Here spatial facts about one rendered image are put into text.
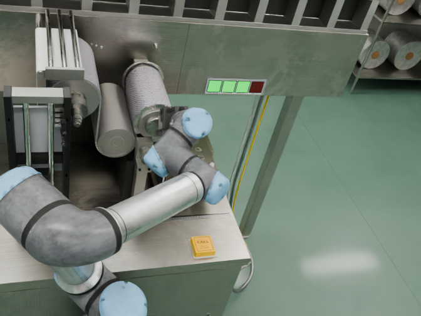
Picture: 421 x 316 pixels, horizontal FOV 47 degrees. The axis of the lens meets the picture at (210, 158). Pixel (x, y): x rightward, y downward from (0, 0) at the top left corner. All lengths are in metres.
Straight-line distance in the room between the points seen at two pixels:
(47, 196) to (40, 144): 0.52
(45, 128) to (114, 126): 0.25
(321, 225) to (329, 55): 1.48
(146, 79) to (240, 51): 0.42
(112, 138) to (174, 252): 0.43
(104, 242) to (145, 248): 0.74
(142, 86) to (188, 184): 0.61
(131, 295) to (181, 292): 0.57
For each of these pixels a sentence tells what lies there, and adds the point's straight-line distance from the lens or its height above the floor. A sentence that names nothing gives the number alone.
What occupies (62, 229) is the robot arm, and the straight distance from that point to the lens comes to 0.89.
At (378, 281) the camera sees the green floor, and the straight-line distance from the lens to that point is 3.14.
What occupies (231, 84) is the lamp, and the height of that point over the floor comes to 1.20.
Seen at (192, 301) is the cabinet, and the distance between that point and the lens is 1.88.
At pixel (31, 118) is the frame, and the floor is 1.35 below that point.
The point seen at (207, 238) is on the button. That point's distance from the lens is 1.68.
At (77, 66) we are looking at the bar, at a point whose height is 1.46.
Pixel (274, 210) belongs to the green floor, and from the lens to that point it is 3.22.
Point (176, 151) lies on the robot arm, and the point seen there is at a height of 1.43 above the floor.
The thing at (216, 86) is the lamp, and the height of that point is 1.18.
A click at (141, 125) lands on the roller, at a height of 1.25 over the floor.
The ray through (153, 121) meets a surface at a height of 1.27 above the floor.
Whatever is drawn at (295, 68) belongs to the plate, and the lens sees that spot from 2.02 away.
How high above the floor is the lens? 2.18
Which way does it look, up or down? 39 degrees down
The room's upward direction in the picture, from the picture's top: 15 degrees clockwise
